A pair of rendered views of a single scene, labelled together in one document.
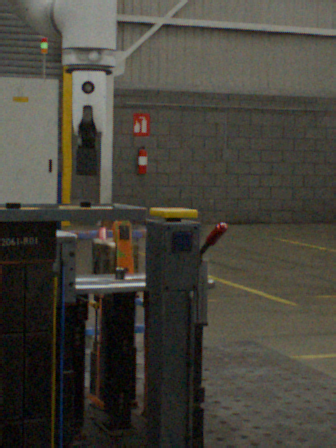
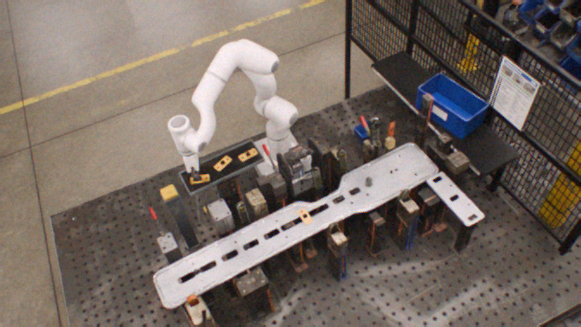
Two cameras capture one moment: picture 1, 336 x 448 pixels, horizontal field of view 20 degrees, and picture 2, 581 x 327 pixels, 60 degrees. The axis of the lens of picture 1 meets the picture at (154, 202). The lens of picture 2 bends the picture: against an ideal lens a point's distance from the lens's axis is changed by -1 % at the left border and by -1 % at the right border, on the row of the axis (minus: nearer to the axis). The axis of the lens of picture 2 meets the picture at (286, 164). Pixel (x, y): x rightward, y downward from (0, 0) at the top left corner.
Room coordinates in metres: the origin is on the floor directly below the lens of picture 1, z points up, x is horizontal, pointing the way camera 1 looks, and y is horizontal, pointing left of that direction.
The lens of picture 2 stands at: (2.84, 0.53, 2.95)
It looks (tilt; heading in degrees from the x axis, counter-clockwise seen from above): 52 degrees down; 181
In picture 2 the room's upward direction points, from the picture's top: 8 degrees counter-clockwise
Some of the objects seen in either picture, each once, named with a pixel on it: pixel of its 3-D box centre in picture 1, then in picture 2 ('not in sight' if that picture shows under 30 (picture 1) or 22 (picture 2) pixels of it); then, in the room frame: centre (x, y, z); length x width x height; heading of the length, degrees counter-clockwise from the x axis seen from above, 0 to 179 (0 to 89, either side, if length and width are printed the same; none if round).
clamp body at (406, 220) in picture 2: not in sight; (405, 224); (1.66, 1.01, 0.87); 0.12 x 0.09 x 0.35; 24
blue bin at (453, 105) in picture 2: not in sight; (450, 105); (1.16, 1.33, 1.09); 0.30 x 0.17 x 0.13; 33
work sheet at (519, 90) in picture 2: not in sight; (513, 93); (1.32, 1.52, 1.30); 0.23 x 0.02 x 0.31; 24
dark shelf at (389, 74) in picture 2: not in sight; (438, 107); (1.09, 1.30, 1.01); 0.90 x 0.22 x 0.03; 24
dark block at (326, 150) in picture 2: not in sight; (323, 174); (1.35, 0.67, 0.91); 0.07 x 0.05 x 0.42; 24
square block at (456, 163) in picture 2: not in sight; (451, 181); (1.46, 1.28, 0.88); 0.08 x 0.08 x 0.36; 24
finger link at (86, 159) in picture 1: (86, 153); not in sight; (1.42, 0.10, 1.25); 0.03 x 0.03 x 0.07; 3
